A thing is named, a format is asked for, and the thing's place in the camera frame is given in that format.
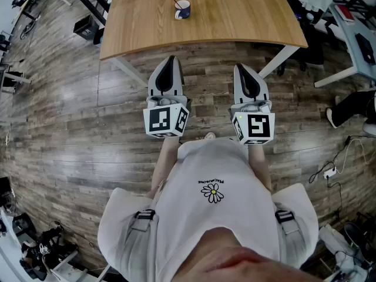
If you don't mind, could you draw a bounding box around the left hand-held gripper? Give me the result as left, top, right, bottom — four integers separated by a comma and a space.
143, 55, 192, 140

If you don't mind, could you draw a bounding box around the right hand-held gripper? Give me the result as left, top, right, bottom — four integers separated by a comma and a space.
229, 63, 276, 146

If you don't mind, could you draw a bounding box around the white and blue mug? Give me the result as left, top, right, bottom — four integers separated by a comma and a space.
174, 0, 192, 21

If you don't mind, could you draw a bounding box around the person's right forearm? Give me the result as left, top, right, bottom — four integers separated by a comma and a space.
248, 143, 273, 192

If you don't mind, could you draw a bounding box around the person's left forearm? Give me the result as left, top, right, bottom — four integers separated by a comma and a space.
150, 136, 180, 200

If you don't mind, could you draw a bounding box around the white table leg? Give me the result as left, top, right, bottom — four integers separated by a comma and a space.
109, 55, 149, 88
257, 45, 301, 79

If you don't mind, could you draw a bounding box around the black office chair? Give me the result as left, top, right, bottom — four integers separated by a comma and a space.
290, 18, 327, 76

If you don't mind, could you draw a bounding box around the black bag beside crate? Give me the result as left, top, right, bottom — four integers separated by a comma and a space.
93, 28, 105, 46

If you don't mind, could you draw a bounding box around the black plastic crate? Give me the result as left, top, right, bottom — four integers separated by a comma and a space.
73, 14, 98, 41

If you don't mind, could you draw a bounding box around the light grey desk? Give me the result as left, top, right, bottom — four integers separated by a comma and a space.
313, 4, 376, 89

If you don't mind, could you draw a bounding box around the red book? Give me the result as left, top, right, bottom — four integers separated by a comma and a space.
334, 4, 355, 24

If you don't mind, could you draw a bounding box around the black flat device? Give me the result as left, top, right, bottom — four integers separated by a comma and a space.
354, 33, 376, 65

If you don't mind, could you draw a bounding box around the person's white flower-print t-shirt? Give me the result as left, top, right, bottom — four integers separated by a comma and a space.
97, 137, 320, 282

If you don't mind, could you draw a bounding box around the person's chin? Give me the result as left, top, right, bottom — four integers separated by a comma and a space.
172, 226, 325, 282

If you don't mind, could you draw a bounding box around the white cloth bundle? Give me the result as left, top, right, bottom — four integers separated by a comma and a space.
318, 224, 368, 276

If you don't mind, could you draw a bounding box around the heap of black equipment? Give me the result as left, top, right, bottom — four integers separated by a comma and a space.
19, 226, 79, 280

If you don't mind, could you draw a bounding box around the white low shelf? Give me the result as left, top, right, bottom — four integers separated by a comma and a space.
49, 250, 89, 282

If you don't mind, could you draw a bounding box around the black floor cable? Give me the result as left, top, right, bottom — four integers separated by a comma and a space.
308, 135, 354, 185

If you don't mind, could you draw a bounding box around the white floor cable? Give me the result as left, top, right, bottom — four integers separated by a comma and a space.
335, 137, 376, 176

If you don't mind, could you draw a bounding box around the person's right grey harness strap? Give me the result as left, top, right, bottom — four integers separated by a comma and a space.
274, 209, 308, 266

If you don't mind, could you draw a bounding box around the person's grey harness strap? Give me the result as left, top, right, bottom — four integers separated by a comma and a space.
125, 209, 160, 282
274, 209, 308, 266

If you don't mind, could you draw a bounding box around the person's left grey harness strap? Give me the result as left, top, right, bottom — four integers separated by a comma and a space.
125, 209, 160, 282

